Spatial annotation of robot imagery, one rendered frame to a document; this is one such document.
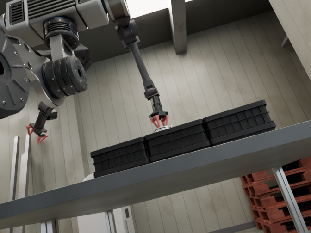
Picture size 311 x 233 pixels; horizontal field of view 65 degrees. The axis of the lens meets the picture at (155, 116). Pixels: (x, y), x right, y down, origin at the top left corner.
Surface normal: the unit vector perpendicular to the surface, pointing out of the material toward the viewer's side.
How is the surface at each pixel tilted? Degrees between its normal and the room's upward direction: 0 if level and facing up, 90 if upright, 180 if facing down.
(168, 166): 90
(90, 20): 180
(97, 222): 90
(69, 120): 90
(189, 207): 90
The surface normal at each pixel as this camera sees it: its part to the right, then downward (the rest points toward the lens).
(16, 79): 0.96, -0.27
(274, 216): -0.11, -0.32
